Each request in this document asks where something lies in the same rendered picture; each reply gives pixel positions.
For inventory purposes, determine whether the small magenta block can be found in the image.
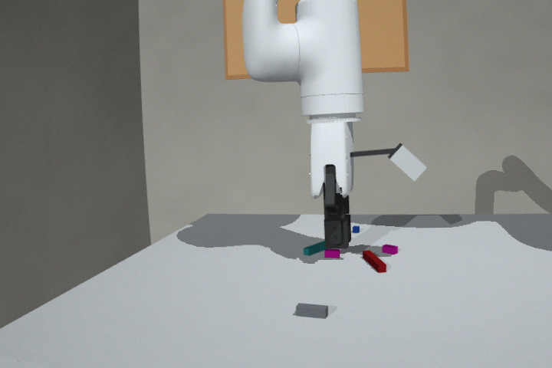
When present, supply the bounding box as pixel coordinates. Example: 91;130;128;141
324;249;340;258
383;245;398;255

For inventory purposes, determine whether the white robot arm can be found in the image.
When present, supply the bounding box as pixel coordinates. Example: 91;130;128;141
242;0;426;182

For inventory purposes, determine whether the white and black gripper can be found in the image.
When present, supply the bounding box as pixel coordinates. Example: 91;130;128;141
305;117;361;248

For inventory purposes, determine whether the dark red rectangular bar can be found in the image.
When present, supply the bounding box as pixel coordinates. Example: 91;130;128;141
363;250;386;273

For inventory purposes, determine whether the turquoise rod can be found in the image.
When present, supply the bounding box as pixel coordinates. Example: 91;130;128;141
304;241;326;256

